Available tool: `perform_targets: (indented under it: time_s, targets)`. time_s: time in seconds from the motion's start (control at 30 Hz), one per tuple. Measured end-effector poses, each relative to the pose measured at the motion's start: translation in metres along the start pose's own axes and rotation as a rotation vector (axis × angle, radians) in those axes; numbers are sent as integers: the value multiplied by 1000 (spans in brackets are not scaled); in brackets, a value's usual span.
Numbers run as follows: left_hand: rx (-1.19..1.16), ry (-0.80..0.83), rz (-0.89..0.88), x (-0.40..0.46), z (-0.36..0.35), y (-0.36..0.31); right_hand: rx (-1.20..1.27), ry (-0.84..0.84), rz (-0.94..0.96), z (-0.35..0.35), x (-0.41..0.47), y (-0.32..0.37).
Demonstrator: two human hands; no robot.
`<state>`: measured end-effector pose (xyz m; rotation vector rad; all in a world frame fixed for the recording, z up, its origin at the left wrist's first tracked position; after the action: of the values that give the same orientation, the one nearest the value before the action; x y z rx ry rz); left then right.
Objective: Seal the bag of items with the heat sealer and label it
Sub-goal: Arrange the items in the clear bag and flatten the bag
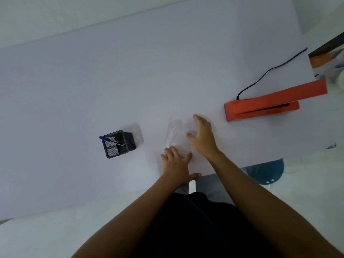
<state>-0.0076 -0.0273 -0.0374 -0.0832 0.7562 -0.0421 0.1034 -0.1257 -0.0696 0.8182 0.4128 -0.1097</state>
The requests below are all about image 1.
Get person's right hand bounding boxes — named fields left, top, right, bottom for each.
left=186, top=114, right=221, bottom=162

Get person's left hand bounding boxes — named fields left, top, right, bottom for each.
left=161, top=145, right=202, bottom=187

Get clear plastic bag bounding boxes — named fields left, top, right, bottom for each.
left=164, top=114, right=213, bottom=159

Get orange heat sealer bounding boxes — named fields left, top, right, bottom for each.
left=224, top=78, right=328, bottom=122

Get blue pen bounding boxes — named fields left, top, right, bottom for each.
left=99, top=135, right=126, bottom=147

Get person's right forearm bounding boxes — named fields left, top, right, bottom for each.
left=208, top=150, right=344, bottom=258

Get person's left forearm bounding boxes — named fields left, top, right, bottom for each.
left=71, top=174, right=194, bottom=258

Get person's grey trousers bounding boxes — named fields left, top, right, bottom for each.
left=175, top=173, right=236, bottom=206

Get person's black shirt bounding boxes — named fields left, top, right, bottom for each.
left=139, top=192, right=283, bottom=258

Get black mesh pen holder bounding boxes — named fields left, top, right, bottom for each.
left=102, top=130, right=137, bottom=159

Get blue round stool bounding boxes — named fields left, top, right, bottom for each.
left=246, top=158, right=285, bottom=185

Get orange box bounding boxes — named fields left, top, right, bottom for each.
left=309, top=52, right=338, bottom=69

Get black box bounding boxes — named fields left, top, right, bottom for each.
left=308, top=32, right=344, bottom=58

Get black power cable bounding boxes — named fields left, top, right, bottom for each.
left=236, top=47, right=309, bottom=100

